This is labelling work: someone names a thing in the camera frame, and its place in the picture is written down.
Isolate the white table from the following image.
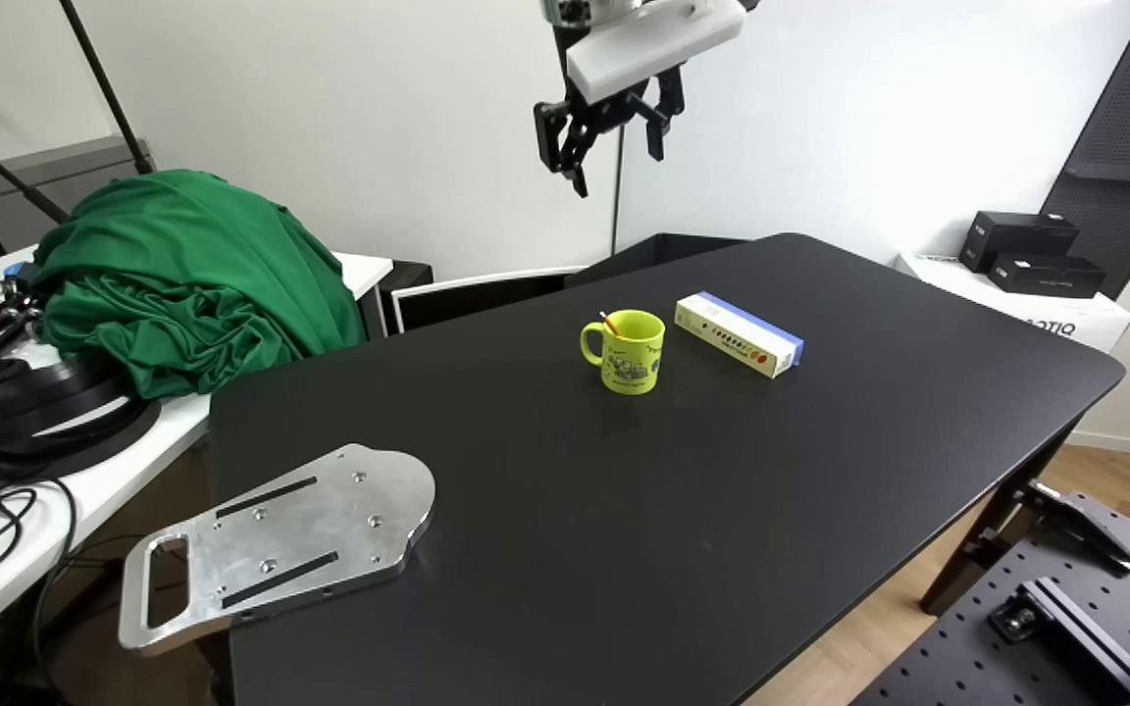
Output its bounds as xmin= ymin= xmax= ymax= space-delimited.
xmin=0 ymin=245 xmax=395 ymax=668

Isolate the yellow mug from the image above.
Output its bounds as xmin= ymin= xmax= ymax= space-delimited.
xmin=580 ymin=309 xmax=667 ymax=396

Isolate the black metal clamp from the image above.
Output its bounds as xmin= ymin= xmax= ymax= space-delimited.
xmin=1016 ymin=481 xmax=1130 ymax=574

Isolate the silver metal plate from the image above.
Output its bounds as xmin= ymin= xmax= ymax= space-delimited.
xmin=118 ymin=443 xmax=437 ymax=656

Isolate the black cardboard box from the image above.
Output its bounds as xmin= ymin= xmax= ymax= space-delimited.
xmin=958 ymin=211 xmax=1082 ymax=275
xmin=988 ymin=252 xmax=1108 ymax=300

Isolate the thin black cable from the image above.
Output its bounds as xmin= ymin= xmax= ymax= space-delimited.
xmin=610 ymin=126 xmax=626 ymax=257

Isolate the grey cabinet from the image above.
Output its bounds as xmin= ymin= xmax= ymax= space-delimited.
xmin=0 ymin=135 xmax=157 ymax=258

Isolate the coil of black straps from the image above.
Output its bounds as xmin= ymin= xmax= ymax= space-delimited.
xmin=0 ymin=351 xmax=163 ymax=482

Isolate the white and blue carton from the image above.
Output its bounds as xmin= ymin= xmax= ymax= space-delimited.
xmin=674 ymin=291 xmax=805 ymax=379

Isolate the black stand pole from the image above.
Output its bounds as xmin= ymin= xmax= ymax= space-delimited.
xmin=59 ymin=0 xmax=155 ymax=177

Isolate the black perforated breadboard table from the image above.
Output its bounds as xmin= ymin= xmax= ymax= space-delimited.
xmin=849 ymin=490 xmax=1130 ymax=706

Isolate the green cloth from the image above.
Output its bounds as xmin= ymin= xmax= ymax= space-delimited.
xmin=32 ymin=169 xmax=368 ymax=400

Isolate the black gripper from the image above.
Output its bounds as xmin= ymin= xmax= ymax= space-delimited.
xmin=533 ymin=25 xmax=687 ymax=198

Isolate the white framed black panel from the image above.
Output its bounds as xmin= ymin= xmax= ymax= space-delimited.
xmin=389 ymin=266 xmax=588 ymax=335

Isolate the white cardboard box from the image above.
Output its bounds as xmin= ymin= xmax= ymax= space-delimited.
xmin=896 ymin=252 xmax=1130 ymax=355

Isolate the black metal rail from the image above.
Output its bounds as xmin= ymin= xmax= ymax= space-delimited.
xmin=988 ymin=578 xmax=1130 ymax=703

